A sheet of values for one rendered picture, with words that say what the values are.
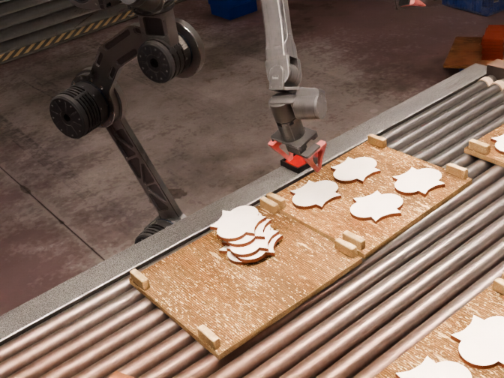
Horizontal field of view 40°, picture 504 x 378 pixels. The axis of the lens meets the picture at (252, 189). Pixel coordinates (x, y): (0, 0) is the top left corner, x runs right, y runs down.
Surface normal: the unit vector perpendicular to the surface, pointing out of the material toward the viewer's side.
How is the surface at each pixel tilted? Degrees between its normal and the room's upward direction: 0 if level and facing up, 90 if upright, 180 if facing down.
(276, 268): 0
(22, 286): 0
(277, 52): 59
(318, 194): 0
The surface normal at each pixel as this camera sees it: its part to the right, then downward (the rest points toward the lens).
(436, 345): -0.13, -0.84
